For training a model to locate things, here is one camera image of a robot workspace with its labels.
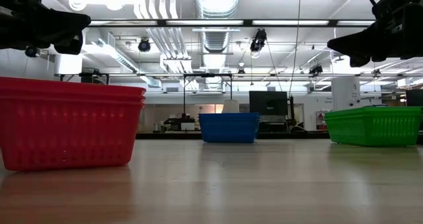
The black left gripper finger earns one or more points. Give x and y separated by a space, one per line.
66 24
71 45

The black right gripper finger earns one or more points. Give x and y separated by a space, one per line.
360 61
357 42

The black metal frame stand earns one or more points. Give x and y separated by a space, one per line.
207 75

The white pillar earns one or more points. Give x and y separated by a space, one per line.
345 92

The black hanging ceiling device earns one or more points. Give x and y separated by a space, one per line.
258 39

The grey horizontal rail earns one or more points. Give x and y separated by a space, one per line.
281 75

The black screen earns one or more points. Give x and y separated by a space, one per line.
414 98

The black round ceiling camera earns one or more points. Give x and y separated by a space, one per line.
31 52
144 45

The black metal frame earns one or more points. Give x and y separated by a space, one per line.
92 77

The black background table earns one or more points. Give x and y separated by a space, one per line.
165 135

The white lampshade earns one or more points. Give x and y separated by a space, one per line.
230 106

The black computer monitor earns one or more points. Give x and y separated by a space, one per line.
267 103

